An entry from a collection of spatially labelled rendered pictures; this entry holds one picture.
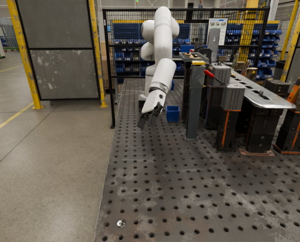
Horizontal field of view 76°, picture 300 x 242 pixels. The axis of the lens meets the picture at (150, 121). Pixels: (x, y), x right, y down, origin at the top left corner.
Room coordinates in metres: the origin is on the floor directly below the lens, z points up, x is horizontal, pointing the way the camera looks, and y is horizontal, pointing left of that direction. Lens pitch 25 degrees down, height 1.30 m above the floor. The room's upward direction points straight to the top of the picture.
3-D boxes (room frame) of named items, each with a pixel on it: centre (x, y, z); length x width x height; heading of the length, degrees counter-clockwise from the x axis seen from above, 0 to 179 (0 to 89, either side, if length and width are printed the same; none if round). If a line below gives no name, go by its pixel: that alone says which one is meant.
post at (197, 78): (1.05, -0.25, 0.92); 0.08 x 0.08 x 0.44; 86
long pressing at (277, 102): (1.49, -0.63, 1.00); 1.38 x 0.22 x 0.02; 176
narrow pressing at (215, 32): (2.24, -0.68, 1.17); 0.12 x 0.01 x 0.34; 86
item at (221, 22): (2.52, -0.79, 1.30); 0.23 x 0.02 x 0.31; 86
